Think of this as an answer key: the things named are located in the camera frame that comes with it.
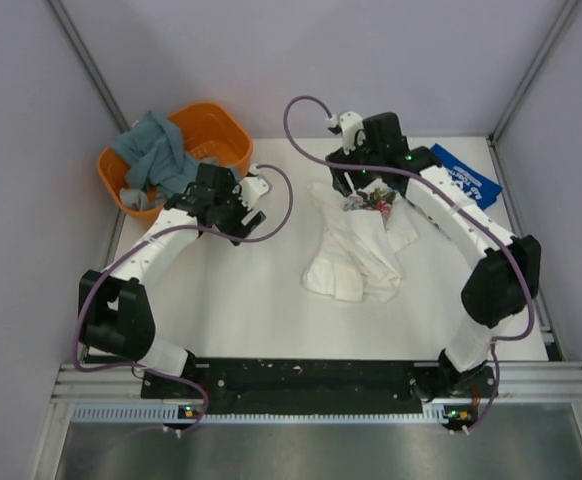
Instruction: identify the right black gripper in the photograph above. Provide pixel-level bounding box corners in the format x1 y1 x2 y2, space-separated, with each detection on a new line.
324 132 382 198

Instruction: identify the white t shirt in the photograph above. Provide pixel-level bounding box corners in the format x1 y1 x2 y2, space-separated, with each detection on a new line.
302 179 418 303

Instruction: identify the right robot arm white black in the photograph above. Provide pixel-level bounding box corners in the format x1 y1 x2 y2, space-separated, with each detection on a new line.
326 111 541 399

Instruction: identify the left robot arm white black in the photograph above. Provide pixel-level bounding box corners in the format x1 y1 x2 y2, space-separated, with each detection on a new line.
78 164 270 397

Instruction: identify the orange plastic basket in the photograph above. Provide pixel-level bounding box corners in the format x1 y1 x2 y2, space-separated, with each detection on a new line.
97 101 253 229

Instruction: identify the blue folded t shirt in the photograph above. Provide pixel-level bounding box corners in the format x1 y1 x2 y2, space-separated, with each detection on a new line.
430 144 502 210

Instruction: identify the teal grey t shirt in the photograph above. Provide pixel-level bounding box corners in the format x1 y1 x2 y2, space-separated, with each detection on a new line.
110 111 200 197

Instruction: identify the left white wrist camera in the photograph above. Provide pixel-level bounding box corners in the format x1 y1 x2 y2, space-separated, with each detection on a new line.
239 165 272 208

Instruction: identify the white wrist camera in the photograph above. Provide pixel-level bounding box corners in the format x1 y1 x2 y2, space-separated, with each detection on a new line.
239 165 272 208
328 111 366 155

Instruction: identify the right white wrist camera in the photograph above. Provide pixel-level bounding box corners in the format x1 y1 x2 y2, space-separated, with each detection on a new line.
328 111 366 155

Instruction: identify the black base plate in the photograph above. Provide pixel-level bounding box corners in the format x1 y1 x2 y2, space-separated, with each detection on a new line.
141 357 495 416

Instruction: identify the aluminium frame rail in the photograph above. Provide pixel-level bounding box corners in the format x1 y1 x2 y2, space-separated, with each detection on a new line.
53 363 147 401

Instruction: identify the grey slotted cable duct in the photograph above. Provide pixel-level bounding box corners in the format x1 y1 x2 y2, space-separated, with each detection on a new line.
72 403 451 426

